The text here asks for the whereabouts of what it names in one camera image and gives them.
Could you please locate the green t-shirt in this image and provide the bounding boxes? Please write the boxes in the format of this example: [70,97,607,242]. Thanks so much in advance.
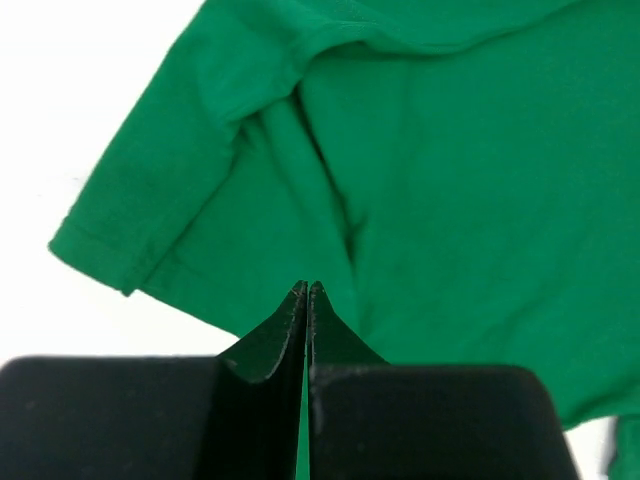
[49,1,639,479]

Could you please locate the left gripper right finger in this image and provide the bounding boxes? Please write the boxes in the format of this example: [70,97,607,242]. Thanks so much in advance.
[307,283,577,480]

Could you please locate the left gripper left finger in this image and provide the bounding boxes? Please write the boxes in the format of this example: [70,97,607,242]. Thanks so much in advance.
[1,284,306,479]

